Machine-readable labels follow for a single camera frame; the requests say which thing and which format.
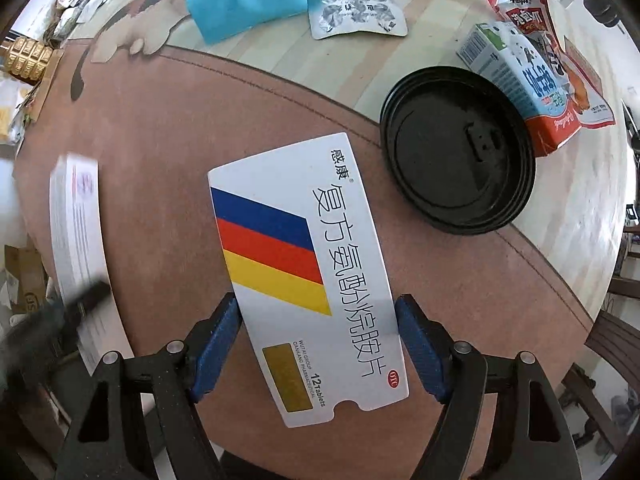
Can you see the blue and white drink carton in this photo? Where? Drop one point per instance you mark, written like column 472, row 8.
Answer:
column 520, row 70

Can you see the red snack bag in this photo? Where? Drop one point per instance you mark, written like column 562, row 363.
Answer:
column 520, row 0

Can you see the black plastic lid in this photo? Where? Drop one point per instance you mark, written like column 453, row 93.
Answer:
column 450, row 170

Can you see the long white paper box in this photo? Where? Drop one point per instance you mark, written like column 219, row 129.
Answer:
column 80, row 220

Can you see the striped white medicine box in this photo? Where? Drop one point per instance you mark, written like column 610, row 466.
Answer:
column 300, row 240

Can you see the silver printed foil packet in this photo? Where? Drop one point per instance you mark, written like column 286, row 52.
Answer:
column 350, row 5

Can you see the wooden chair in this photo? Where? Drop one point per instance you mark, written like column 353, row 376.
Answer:
column 610, row 345

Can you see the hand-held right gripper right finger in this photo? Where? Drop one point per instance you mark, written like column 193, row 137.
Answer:
column 420, row 350

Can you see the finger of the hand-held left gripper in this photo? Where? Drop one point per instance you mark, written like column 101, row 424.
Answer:
column 90, row 296

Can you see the black round device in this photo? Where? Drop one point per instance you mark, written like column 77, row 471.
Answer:
column 602, row 2

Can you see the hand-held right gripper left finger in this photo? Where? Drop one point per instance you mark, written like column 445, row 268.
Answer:
column 220, row 345

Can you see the brown cardboard box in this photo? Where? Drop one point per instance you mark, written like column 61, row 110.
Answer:
column 25, row 275

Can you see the pile of foil packets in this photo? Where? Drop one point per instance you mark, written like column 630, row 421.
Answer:
column 75, row 5

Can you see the gold foil chocolates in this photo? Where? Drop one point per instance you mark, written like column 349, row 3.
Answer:
column 30, row 60

